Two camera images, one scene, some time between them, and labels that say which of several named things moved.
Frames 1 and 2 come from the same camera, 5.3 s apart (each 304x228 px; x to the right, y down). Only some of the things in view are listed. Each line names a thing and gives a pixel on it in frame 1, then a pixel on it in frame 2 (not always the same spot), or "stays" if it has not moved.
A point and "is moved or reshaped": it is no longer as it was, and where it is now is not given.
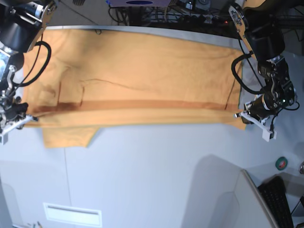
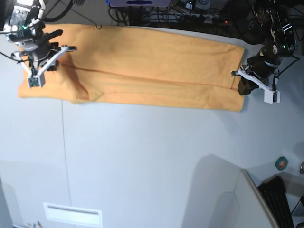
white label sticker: x=73 y=214 stays
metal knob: x=301 y=168 stays
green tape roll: x=281 y=163 stays
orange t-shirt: x=100 y=78 is moved or reshaped
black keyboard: x=273 y=191 stays
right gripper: x=265 y=105 → x=262 y=67
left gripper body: x=16 y=111 → x=40 y=47
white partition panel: x=253 y=212 stays
